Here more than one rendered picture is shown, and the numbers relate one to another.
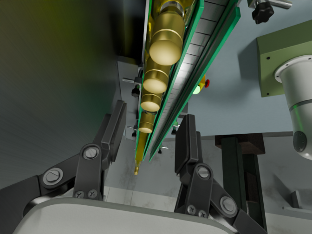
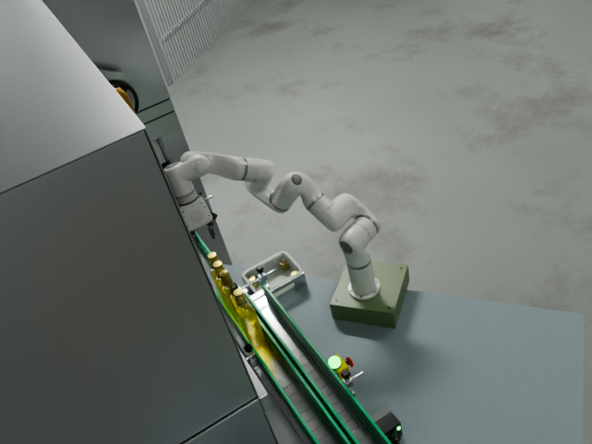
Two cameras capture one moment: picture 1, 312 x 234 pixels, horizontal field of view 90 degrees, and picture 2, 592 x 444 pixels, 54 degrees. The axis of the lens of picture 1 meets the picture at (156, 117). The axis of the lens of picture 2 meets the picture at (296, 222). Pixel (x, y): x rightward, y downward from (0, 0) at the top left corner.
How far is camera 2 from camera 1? 2.14 m
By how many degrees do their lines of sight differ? 110
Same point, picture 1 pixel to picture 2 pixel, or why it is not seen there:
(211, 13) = (265, 307)
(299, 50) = (343, 285)
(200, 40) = (276, 319)
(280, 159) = not seen: outside the picture
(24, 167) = not seen: hidden behind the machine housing
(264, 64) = (342, 303)
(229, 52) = (333, 338)
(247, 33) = (323, 321)
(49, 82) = not seen: hidden behind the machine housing
